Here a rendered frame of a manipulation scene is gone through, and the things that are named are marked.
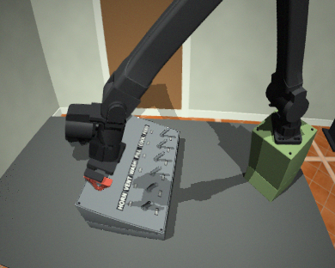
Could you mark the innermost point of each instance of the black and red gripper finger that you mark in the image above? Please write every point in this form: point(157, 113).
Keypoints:
point(104, 184)

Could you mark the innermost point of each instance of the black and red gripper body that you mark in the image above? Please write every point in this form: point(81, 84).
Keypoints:
point(111, 158)

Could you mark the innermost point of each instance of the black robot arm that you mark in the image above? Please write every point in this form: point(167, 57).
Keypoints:
point(126, 85)

